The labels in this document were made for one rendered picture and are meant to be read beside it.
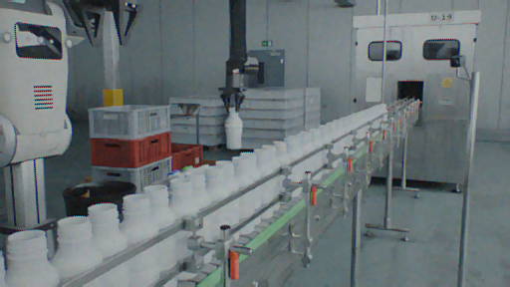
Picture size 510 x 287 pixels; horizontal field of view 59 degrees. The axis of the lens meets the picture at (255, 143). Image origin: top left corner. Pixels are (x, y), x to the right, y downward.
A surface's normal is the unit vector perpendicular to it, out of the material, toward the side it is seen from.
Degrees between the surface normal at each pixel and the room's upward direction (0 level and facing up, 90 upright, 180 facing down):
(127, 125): 90
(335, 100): 90
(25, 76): 90
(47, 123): 90
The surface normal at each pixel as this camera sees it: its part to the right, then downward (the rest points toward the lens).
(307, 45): -0.39, 0.13
